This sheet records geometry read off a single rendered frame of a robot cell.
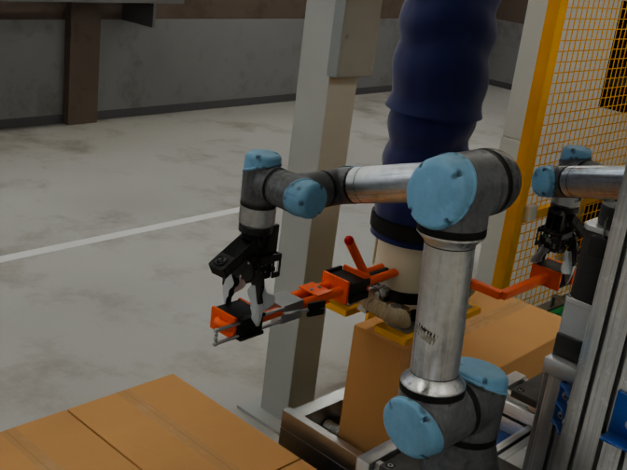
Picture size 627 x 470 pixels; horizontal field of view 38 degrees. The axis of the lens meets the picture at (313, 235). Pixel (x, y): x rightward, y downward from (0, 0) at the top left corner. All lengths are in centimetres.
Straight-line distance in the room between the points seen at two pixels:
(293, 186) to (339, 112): 171
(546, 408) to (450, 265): 51
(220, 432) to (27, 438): 55
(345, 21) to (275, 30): 660
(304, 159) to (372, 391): 117
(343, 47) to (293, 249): 82
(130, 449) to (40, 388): 143
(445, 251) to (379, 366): 109
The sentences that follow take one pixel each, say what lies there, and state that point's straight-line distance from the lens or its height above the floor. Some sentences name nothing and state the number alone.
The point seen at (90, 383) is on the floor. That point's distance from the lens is 410.
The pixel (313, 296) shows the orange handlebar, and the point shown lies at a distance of 208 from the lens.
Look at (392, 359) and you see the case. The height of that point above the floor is 90.
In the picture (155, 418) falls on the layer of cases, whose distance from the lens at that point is 283.
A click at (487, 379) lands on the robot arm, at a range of 170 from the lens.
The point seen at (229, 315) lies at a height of 122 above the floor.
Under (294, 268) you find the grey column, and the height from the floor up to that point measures 69.
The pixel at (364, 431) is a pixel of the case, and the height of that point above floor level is 65.
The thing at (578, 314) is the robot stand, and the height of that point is 135.
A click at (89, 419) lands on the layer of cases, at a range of 282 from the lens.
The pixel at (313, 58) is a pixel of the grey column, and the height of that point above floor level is 151.
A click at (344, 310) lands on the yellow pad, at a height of 108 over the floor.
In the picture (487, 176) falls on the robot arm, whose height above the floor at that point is 166.
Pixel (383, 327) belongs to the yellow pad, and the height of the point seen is 108.
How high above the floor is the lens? 203
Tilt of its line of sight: 20 degrees down
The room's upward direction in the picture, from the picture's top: 7 degrees clockwise
